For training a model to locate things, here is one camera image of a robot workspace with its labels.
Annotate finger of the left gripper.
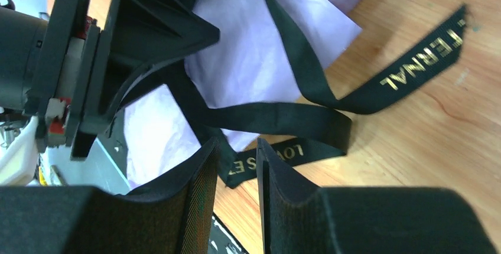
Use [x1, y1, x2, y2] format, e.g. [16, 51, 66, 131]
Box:
[99, 0, 220, 115]

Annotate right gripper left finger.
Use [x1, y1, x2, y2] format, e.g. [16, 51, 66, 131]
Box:
[1, 138, 220, 253]

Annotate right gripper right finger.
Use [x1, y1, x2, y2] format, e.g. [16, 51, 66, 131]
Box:
[256, 139, 496, 253]

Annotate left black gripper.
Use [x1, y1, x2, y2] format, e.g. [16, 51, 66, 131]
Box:
[1, 0, 118, 161]

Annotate black strap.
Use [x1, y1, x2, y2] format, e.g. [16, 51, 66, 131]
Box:
[105, 0, 469, 190]

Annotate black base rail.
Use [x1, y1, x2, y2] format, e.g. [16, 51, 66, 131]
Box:
[207, 213, 248, 254]

